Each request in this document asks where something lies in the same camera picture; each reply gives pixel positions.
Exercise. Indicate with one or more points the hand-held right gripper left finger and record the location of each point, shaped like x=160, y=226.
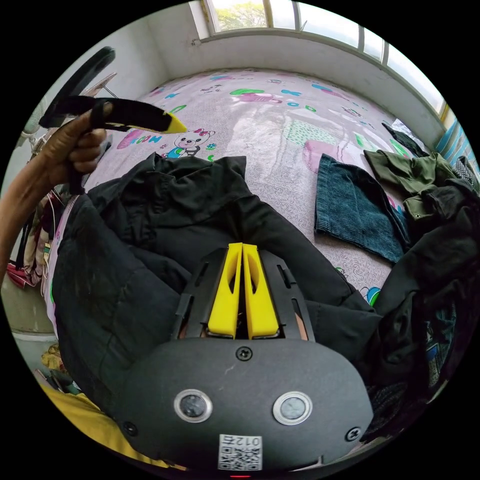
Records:
x=225, y=300

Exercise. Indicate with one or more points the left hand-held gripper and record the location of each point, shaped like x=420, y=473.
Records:
x=138, y=112

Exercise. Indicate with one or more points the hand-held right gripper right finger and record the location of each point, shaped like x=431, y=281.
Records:
x=260, y=307

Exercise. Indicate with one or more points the black jacket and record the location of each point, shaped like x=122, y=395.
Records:
x=150, y=240

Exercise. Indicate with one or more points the person's left forearm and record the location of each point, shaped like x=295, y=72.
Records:
x=22, y=210

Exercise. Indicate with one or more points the person's left hand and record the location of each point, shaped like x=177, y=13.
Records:
x=71, y=150

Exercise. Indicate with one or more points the bed with pink printed sheet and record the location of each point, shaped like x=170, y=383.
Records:
x=262, y=123

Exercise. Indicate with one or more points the white fan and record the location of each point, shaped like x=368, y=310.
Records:
x=35, y=116

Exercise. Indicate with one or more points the window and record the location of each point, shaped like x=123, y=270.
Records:
x=300, y=17

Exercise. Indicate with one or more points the pile of clothes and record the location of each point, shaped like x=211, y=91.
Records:
x=431, y=232

